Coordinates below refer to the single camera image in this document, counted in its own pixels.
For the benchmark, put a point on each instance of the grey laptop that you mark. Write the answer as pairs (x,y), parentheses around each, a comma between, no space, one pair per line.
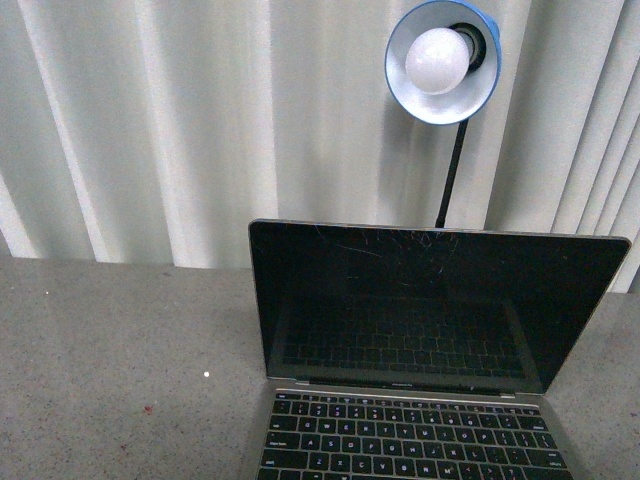
(397,353)

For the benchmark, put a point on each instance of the white curtain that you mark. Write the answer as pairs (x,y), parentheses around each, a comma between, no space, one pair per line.
(155,131)

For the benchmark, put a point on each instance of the blue desk lamp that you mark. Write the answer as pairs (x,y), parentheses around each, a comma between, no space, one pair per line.
(443,62)

